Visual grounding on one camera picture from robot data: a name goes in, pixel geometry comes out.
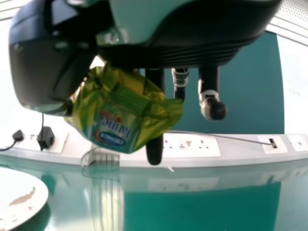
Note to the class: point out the white double socket plate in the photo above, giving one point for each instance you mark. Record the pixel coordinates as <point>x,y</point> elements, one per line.
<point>192,144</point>

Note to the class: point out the plate with brown leaf pattern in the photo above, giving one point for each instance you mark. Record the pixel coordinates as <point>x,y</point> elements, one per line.
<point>19,192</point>

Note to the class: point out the yellow-green biscuit packet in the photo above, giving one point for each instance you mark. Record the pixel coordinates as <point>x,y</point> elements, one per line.
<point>120,108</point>

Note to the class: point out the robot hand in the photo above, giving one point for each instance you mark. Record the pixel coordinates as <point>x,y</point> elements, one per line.
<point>192,36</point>

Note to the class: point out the long white socket strip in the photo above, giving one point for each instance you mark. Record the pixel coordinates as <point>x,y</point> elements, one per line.
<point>60,142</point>

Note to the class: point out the white data socket plate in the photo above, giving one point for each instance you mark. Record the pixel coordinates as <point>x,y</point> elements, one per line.
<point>264,146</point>
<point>298,143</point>

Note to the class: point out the black plug adapter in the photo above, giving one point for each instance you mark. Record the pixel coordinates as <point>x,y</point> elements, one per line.
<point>45,137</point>

